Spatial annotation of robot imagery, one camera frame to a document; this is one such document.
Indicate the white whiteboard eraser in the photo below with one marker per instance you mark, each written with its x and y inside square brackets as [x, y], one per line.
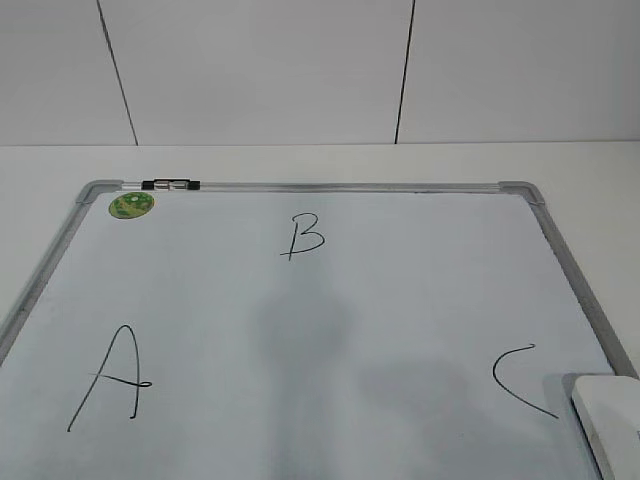
[608, 410]

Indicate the green round magnet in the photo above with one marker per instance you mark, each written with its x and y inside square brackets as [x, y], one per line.
[131, 205]

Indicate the white whiteboard with aluminium frame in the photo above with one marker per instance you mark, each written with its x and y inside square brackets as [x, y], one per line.
[282, 331]

